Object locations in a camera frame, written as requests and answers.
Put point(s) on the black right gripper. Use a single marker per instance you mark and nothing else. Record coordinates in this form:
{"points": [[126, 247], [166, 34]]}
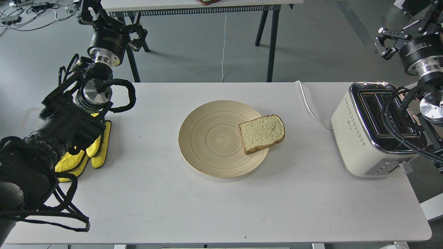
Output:
{"points": [[420, 48]]}

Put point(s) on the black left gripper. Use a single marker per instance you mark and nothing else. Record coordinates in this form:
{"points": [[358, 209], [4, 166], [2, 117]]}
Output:
{"points": [[111, 37]]}

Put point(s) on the slice of bread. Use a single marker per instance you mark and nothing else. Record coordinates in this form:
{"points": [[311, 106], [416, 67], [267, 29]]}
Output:
{"points": [[261, 133]]}

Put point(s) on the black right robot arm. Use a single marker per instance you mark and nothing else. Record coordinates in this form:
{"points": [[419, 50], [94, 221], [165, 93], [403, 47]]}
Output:
{"points": [[428, 91]]}

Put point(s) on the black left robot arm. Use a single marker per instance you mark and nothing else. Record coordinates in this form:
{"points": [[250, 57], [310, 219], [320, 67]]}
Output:
{"points": [[73, 118]]}

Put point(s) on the cream and chrome toaster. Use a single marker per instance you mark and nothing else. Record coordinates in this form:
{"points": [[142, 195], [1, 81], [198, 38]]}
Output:
{"points": [[366, 147]]}

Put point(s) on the background table with black legs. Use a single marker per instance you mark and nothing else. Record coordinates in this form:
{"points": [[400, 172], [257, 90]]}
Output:
{"points": [[129, 8]]}

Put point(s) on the yellow cloth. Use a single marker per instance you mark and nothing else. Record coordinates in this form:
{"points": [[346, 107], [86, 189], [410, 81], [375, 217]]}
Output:
{"points": [[95, 154]]}

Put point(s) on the round bamboo plate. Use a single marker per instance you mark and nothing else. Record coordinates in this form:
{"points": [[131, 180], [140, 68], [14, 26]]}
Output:
{"points": [[210, 141]]}

